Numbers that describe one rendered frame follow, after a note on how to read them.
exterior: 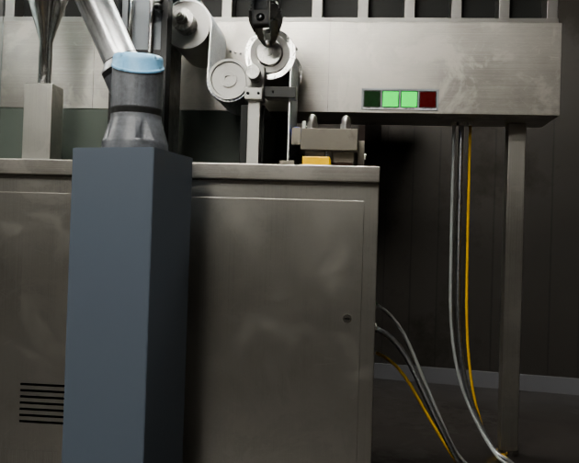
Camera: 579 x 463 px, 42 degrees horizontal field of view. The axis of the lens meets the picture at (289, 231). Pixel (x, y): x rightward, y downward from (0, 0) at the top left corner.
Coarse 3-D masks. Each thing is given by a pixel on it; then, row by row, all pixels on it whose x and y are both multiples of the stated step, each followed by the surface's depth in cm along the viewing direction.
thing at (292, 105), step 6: (294, 78) 230; (294, 84) 230; (294, 102) 232; (294, 108) 233; (294, 114) 233; (288, 120) 219; (294, 120) 234; (288, 126) 219; (294, 126) 235; (288, 132) 219
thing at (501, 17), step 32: (224, 0) 255; (288, 0) 260; (320, 0) 252; (352, 0) 258; (384, 0) 257; (416, 0) 256; (448, 0) 255; (480, 0) 254; (512, 0) 253; (544, 0) 249
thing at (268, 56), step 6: (276, 42) 217; (258, 48) 218; (264, 48) 218; (270, 48) 218; (276, 48) 217; (258, 54) 218; (264, 54) 218; (270, 54) 218; (276, 54) 217; (282, 54) 219; (258, 60) 220; (264, 60) 218; (270, 60) 217; (276, 60) 217
